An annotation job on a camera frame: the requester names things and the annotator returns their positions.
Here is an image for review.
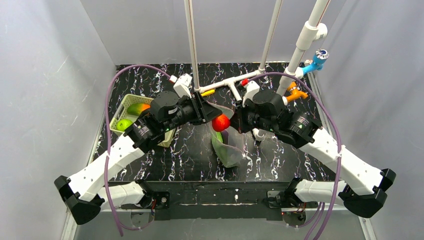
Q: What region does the red apple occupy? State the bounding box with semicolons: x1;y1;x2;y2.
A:
211;114;230;132

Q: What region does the clear zip top bag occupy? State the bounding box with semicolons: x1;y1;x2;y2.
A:
207;122;246;168

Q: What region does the green leafy vegetable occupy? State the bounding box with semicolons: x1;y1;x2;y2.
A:
211;131;232;168

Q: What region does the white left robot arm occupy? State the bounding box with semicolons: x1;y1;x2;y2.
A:
54;91;223;225

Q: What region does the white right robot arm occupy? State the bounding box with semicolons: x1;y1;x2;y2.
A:
230;90;396;218

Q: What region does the green mango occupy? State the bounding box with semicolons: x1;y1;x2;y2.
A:
126;103;150;116

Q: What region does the orange faucet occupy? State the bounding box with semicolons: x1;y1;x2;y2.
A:
286;81;309;102

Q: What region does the pale green plastic basket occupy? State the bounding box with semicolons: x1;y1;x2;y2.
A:
109;94;176;148

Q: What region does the green apple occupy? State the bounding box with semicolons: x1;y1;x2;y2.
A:
116;118;133;132

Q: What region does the blue faucet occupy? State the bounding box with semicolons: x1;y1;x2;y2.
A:
301;49;330;75

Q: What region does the white faucet pipe stand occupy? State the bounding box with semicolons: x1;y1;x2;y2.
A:
251;0;331;142

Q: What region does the yellow handled screwdriver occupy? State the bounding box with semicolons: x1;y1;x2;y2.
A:
201;89;215;97

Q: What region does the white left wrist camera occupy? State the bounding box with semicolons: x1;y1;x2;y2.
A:
169;73;193;98

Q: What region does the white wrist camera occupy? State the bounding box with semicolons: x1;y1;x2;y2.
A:
169;73;193;98
241;78;260;107

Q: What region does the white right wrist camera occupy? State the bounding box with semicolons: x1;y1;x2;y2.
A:
241;78;260;107

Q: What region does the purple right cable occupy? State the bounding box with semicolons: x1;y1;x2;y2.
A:
246;71;343;240

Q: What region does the purple cable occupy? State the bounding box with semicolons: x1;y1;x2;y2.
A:
246;71;343;240
103;64;173;238

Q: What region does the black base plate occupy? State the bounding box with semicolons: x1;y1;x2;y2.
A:
132;180;319;222

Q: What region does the white pvc pipe frame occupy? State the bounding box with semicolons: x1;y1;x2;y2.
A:
183;0;283;101

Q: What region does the aluminium rail frame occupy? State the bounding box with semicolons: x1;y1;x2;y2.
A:
54;77;392;225

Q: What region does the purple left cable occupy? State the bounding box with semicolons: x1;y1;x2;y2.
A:
103;64;173;238

